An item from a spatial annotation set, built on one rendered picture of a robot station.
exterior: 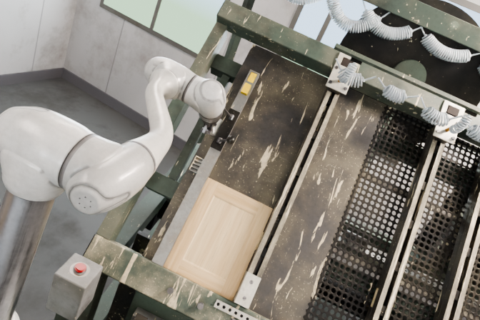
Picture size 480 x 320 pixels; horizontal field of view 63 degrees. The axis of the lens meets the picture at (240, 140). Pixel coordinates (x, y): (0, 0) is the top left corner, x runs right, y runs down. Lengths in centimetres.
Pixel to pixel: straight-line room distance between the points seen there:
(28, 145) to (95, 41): 400
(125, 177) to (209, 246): 93
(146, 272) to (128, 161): 90
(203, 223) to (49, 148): 97
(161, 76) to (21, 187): 56
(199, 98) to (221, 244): 70
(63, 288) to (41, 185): 72
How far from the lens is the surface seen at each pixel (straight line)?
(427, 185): 190
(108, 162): 82
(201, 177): 169
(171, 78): 127
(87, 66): 495
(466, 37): 231
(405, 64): 228
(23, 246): 101
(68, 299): 158
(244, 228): 170
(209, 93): 123
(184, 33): 411
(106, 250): 171
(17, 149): 89
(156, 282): 167
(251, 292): 165
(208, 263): 169
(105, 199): 80
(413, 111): 200
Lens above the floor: 208
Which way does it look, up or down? 24 degrees down
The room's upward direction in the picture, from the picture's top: 24 degrees clockwise
